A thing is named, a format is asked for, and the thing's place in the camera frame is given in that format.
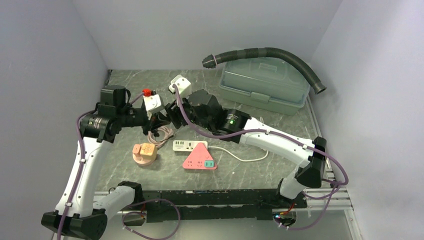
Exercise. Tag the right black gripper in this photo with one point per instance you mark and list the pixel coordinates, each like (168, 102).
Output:
(173, 111)

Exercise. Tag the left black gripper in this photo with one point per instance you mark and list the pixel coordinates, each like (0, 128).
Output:
(157, 119)

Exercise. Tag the salmon cube plug adapter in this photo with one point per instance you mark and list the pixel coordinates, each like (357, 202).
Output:
(136, 150)

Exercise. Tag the tan cube socket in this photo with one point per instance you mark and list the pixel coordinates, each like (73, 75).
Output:
(148, 151)

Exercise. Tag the white power strip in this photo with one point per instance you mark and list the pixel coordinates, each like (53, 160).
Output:
(186, 145)

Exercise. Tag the round pink power socket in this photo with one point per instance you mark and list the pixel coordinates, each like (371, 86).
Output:
(142, 162)

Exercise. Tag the pink triangular power strip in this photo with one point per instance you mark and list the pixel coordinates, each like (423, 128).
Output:
(195, 160)

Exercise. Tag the teal cube adapter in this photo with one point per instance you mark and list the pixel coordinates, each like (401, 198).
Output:
(209, 164)

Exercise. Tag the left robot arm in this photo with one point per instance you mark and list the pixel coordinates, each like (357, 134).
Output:
(77, 215)

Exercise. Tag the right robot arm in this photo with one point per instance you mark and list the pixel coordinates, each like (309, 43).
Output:
(309, 155)

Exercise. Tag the green plastic storage box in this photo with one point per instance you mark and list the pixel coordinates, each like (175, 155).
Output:
(265, 83)

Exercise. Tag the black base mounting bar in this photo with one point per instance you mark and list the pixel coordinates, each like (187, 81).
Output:
(170, 205)

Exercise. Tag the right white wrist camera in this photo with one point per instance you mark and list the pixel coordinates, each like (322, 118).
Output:
(183, 85)

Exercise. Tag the aluminium frame rail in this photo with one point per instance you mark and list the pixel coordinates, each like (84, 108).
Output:
(331, 198)

